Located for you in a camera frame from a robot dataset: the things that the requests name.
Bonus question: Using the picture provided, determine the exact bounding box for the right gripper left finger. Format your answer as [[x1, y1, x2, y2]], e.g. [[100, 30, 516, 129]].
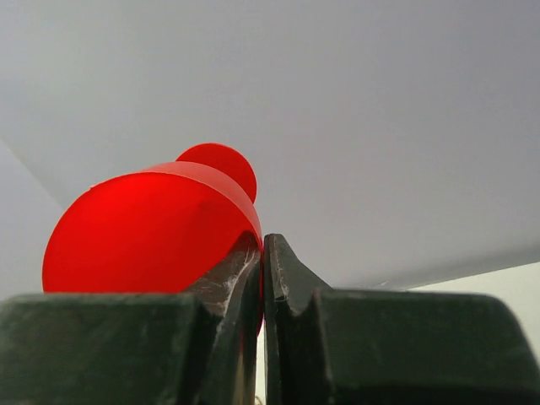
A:
[[1, 232, 261, 404]]

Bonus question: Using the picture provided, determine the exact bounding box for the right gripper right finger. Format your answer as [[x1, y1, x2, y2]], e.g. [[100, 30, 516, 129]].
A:
[[263, 234, 539, 404]]

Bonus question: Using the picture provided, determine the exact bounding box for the red wine glass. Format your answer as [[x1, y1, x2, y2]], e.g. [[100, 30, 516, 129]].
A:
[[41, 142, 265, 338]]

